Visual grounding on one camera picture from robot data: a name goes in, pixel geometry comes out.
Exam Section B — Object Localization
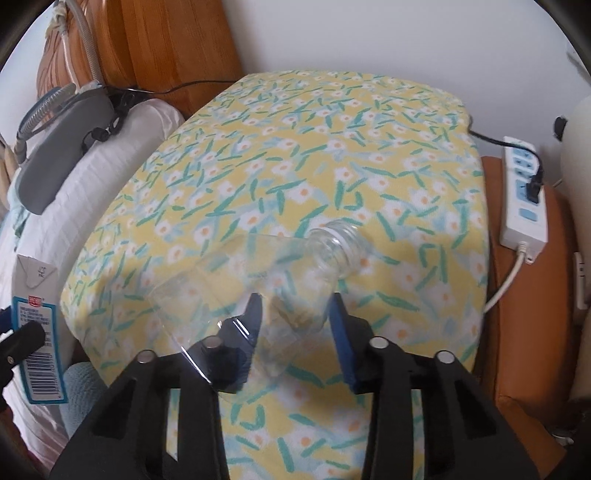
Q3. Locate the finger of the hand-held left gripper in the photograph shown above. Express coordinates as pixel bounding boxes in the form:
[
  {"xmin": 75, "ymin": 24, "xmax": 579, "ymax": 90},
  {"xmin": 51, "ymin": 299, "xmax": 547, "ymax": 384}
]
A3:
[{"xmin": 0, "ymin": 320, "xmax": 48, "ymax": 372}]

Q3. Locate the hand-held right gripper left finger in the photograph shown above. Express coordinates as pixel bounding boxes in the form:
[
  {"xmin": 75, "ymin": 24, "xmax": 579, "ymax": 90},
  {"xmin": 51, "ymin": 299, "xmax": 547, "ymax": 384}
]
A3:
[{"xmin": 48, "ymin": 293, "xmax": 265, "ymax": 480}]

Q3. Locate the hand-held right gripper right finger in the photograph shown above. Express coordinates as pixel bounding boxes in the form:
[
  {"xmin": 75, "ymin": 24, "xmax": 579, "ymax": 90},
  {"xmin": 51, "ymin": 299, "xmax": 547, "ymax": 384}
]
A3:
[{"xmin": 325, "ymin": 293, "xmax": 550, "ymax": 480}]

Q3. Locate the blue and white carton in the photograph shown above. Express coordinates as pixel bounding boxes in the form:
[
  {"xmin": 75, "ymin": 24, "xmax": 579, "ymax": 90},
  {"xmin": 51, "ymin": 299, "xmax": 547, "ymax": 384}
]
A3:
[{"xmin": 14, "ymin": 255, "xmax": 68, "ymax": 405}]

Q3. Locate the clear plastic bottle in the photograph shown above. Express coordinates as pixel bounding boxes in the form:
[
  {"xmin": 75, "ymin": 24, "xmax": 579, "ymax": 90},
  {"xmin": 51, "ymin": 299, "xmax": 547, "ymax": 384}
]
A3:
[{"xmin": 152, "ymin": 219, "xmax": 366, "ymax": 398}]

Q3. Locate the light blue textured cloth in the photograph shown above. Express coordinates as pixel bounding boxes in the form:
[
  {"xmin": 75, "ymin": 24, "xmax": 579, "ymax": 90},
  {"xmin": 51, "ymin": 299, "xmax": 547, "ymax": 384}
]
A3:
[{"xmin": 59, "ymin": 361, "xmax": 105, "ymax": 437}]

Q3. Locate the light green cloth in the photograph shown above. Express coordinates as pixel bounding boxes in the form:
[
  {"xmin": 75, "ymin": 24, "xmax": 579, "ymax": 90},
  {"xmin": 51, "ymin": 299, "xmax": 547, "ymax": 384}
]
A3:
[{"xmin": 6, "ymin": 182, "xmax": 31, "ymax": 243}]

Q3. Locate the white pillow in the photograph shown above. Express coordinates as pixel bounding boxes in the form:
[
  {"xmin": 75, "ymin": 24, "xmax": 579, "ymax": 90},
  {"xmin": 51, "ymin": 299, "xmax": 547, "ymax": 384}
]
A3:
[{"xmin": 0, "ymin": 99, "xmax": 186, "ymax": 476}]

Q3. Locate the orange brown nightstand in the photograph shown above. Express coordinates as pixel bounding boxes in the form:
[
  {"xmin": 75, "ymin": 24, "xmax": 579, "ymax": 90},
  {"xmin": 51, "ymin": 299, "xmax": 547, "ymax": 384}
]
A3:
[{"xmin": 479, "ymin": 156, "xmax": 585, "ymax": 446}]

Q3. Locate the yellow floral tablecloth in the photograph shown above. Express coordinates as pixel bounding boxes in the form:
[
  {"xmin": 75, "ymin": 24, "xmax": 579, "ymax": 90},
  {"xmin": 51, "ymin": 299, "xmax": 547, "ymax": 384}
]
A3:
[{"xmin": 60, "ymin": 69, "xmax": 491, "ymax": 480}]

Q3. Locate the grey breathing machine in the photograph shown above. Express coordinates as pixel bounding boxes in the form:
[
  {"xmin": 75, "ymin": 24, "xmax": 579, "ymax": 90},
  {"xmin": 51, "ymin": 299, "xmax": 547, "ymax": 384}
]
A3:
[{"xmin": 13, "ymin": 87, "xmax": 115, "ymax": 214}]

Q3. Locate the white power strip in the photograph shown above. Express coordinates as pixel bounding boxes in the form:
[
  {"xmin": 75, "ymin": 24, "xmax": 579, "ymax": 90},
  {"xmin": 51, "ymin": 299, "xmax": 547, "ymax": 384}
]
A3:
[{"xmin": 500, "ymin": 135, "xmax": 549, "ymax": 250}]

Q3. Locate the wooden headboard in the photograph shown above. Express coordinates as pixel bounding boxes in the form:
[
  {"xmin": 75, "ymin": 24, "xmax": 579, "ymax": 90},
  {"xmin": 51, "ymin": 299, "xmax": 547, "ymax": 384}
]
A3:
[{"xmin": 36, "ymin": 0, "xmax": 246, "ymax": 118}]

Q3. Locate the white power strip cable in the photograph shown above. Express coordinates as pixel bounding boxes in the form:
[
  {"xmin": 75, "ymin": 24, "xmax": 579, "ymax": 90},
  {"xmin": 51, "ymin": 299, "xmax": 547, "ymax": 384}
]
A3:
[{"xmin": 481, "ymin": 242, "xmax": 533, "ymax": 315}]

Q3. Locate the grey corrugated hose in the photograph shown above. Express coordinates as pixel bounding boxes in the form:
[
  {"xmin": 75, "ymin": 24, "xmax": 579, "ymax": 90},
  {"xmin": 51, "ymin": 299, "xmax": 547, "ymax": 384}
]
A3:
[{"xmin": 13, "ymin": 0, "xmax": 103, "ymax": 155}]

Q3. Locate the black plug with cable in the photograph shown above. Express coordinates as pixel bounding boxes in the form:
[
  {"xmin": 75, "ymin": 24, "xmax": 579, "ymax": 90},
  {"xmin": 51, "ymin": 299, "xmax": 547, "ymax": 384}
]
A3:
[{"xmin": 467, "ymin": 128, "xmax": 546, "ymax": 205}]

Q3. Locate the thin black cable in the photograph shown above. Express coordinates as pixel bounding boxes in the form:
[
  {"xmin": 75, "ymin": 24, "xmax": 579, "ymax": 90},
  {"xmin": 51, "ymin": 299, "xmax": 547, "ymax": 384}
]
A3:
[{"xmin": 81, "ymin": 79, "xmax": 243, "ymax": 145}]

